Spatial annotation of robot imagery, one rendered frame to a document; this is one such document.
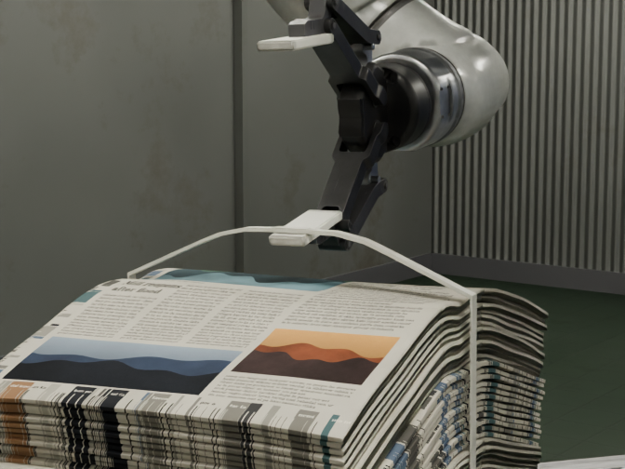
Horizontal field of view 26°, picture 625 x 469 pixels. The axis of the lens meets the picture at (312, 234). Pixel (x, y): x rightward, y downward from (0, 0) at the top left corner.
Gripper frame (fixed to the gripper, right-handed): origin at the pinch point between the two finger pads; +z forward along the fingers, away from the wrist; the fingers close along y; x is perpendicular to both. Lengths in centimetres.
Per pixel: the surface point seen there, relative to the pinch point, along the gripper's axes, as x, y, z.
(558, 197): 167, 127, -641
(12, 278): 303, 107, -332
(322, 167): 266, 96, -545
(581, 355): 109, 166, -475
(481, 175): 215, 117, -650
